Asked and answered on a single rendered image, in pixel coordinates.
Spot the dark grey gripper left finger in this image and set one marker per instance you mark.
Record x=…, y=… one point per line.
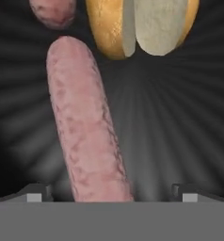
x=35, y=192

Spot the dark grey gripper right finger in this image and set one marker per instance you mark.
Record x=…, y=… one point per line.
x=189, y=192

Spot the dark grey bowl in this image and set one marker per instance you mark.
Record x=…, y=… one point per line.
x=173, y=119

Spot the pink sausage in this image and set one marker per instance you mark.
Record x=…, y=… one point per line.
x=54, y=12
x=85, y=125

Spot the golden split bun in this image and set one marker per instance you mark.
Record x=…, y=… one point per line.
x=139, y=25

